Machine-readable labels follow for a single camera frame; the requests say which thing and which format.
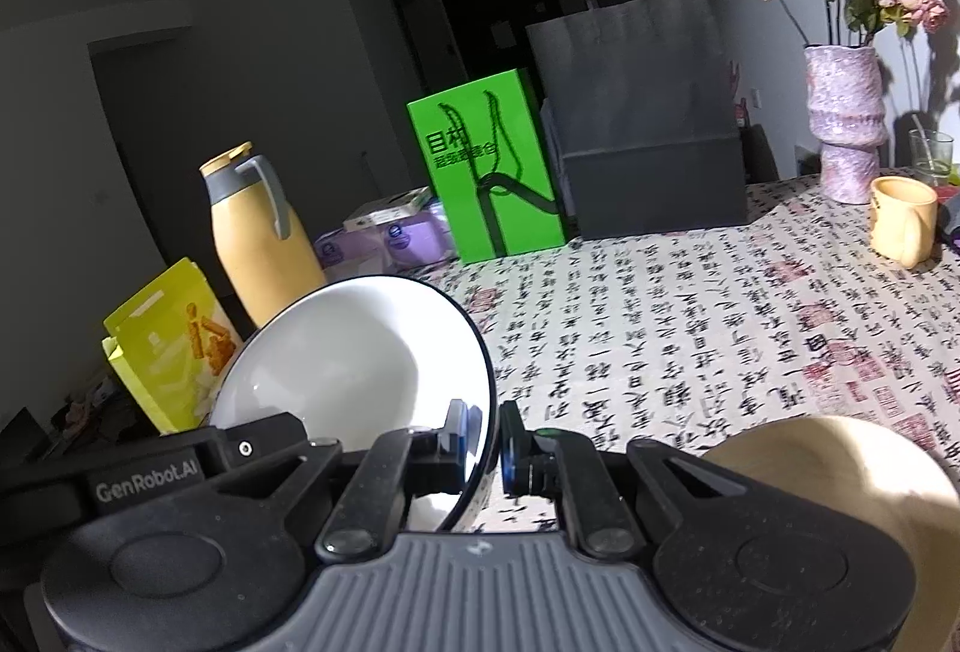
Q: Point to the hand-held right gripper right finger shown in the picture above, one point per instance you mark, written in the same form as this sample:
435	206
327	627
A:
510	442

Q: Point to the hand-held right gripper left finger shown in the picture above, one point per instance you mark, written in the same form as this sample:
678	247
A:
457	434

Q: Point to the white bowl with black rim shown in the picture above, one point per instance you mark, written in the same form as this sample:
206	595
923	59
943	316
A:
337	359
431	513

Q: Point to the cream round plate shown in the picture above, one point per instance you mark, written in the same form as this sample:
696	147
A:
862	472

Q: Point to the yellow snack box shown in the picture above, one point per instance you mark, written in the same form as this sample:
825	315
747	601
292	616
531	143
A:
165	352

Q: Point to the purple tissue pack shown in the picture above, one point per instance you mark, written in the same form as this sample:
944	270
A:
416	239
349	251

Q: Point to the green paper bag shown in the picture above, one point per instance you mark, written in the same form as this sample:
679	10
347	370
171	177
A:
465	209

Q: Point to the small flat white box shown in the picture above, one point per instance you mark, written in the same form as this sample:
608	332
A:
390	206

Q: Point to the yellow thermos jug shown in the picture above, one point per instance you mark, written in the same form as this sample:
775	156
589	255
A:
255	247

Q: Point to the dark grey paper bag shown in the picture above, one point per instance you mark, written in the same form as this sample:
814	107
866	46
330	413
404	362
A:
637	135

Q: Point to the dark door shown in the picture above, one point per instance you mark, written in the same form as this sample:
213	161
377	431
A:
480	22

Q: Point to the yellow mug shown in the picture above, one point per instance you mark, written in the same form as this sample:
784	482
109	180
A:
900	224

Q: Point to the purple textured vase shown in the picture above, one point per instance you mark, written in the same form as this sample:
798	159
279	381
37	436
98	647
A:
847	112

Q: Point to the grey and purple pouch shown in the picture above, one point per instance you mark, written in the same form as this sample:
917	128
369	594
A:
952	224

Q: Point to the clear drinking straw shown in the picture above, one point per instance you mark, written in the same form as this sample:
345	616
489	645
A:
924	142

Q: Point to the clear drinking glass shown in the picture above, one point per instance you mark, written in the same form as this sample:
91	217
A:
941	157

